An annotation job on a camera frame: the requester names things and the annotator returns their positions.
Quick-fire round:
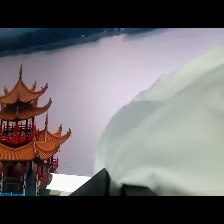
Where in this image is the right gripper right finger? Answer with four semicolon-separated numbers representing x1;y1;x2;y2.
120;183;158;197

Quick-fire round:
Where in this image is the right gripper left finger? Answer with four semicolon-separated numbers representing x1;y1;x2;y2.
69;167;111;197

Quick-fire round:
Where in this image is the white garment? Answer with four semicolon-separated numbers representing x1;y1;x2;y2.
93;44;224;197

